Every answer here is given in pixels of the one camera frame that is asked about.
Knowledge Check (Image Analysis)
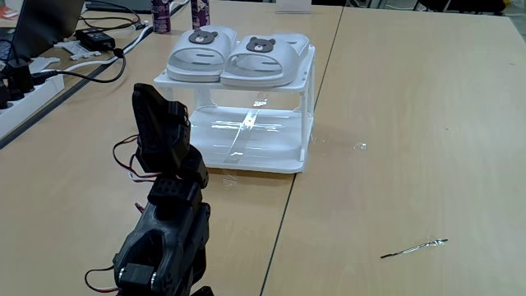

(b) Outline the white cable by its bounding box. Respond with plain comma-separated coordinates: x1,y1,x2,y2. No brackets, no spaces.
40,24,154,73

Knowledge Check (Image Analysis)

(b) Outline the black plug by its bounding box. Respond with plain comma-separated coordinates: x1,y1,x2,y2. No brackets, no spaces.
6,57,36,95

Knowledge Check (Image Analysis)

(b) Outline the white power strip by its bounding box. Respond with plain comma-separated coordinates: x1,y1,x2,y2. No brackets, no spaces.
0,73,66,140

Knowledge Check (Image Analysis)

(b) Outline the white two-tier box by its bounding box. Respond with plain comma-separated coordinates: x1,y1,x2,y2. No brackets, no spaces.
153,39,317,175

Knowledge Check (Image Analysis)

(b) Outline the orange item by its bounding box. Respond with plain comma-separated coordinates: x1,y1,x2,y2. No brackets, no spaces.
0,6,21,21

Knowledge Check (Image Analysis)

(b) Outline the black chair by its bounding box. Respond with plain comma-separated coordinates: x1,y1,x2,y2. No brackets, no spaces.
414,0,507,16

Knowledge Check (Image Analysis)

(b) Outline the thin metallic strip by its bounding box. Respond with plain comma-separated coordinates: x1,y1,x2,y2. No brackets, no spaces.
380,238,450,260

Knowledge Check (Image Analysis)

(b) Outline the black power adapter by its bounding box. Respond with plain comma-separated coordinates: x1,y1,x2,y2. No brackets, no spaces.
75,28,117,53

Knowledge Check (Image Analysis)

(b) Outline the dark laptop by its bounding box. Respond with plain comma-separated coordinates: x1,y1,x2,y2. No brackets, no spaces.
0,0,86,62

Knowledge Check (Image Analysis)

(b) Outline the purple can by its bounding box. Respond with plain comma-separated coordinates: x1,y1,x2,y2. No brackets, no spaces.
190,0,212,30
150,0,173,35

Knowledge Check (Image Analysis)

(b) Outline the white bear slipper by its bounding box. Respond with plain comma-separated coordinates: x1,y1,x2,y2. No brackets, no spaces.
220,32,311,88
166,25,238,83

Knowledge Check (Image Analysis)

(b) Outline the white plastic part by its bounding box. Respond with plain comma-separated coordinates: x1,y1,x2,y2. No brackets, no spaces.
53,39,103,62
27,56,62,75

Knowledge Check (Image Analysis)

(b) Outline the black power cable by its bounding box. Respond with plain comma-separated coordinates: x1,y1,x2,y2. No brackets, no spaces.
30,47,127,85

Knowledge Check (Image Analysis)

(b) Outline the thin black looped cable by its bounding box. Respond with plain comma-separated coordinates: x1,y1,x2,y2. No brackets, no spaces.
79,0,143,33

